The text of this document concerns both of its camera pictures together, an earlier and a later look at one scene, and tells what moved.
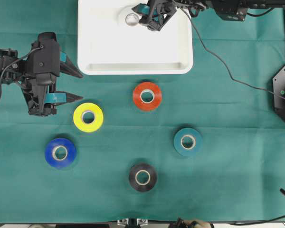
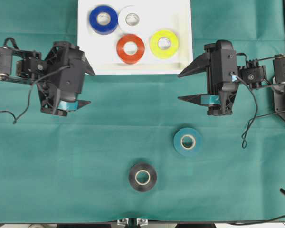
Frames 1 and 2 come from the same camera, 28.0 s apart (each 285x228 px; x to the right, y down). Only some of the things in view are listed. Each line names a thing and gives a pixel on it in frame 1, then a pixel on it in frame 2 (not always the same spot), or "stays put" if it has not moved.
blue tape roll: [60, 152] to [103, 29]
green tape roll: [188, 142] stays put
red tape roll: [147, 96] to [128, 59]
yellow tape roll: [78, 117] to [164, 54]
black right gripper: [162, 11] to [220, 61]
